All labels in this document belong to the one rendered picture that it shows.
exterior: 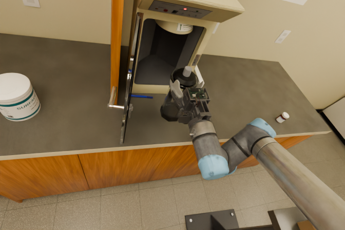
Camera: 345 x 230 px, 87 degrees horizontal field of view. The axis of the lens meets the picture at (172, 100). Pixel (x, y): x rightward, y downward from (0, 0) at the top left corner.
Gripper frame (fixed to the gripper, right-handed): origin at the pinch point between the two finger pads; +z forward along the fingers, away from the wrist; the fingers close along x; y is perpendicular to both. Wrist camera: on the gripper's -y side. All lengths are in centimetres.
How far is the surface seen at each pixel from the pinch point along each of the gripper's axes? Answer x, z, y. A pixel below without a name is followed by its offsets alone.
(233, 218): -78, -46, -123
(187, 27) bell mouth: -3.4, 21.2, 10.6
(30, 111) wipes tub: 57, 5, -25
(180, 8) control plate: 5.8, 10.4, 22.6
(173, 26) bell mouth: 2.8, 20.8, 10.6
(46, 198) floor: 71, -7, -123
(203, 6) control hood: 0.2, 7.4, 25.8
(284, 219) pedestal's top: -45, -50, -30
